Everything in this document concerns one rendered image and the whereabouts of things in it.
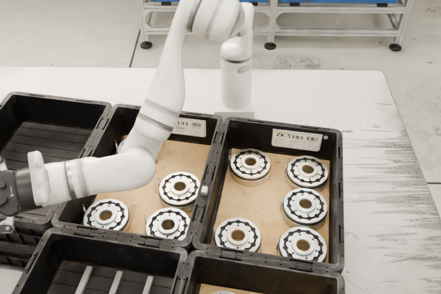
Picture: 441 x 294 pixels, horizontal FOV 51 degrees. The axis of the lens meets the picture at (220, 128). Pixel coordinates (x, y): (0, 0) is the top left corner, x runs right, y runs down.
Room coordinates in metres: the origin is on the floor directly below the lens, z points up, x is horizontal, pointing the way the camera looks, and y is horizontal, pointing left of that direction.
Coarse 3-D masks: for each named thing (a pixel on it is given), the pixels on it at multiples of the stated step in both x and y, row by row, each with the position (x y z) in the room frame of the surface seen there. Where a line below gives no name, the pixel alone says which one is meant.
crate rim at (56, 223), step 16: (112, 112) 0.91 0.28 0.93; (192, 112) 0.91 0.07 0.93; (96, 144) 0.80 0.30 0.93; (208, 160) 0.74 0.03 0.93; (208, 176) 0.69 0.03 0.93; (64, 208) 0.61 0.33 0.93; (64, 224) 0.56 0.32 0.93; (80, 224) 0.56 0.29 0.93; (192, 224) 0.56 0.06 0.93; (144, 240) 0.53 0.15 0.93; (160, 240) 0.53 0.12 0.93; (176, 240) 0.53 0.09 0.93
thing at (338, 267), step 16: (224, 128) 0.85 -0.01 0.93; (288, 128) 0.86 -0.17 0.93; (304, 128) 0.85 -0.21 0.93; (320, 128) 0.85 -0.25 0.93; (336, 144) 0.80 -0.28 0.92; (208, 192) 0.65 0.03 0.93; (192, 240) 0.53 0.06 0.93; (240, 256) 0.49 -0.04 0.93; (256, 256) 0.49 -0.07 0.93; (272, 256) 0.49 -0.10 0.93
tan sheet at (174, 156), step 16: (176, 144) 0.89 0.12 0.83; (192, 144) 0.89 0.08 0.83; (160, 160) 0.84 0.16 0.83; (176, 160) 0.84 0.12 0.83; (192, 160) 0.84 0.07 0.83; (160, 176) 0.78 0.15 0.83; (112, 192) 0.73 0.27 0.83; (128, 192) 0.73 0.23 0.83; (144, 192) 0.73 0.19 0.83; (128, 208) 0.68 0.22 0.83; (144, 208) 0.68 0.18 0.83; (160, 208) 0.68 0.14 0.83; (144, 224) 0.63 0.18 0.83
